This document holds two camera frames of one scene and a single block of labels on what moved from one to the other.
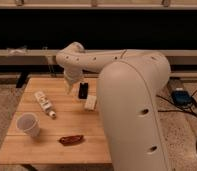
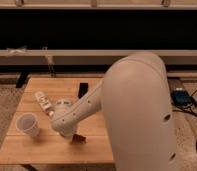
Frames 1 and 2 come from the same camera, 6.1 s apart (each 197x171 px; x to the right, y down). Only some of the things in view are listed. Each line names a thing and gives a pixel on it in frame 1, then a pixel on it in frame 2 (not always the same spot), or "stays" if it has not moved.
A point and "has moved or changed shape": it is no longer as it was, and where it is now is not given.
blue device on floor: [181, 97] stays
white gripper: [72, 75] to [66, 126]
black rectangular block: [83, 90] stays
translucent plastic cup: [29, 123] stays
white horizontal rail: [54, 52] stays
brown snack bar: [71, 139] has moved or changed shape
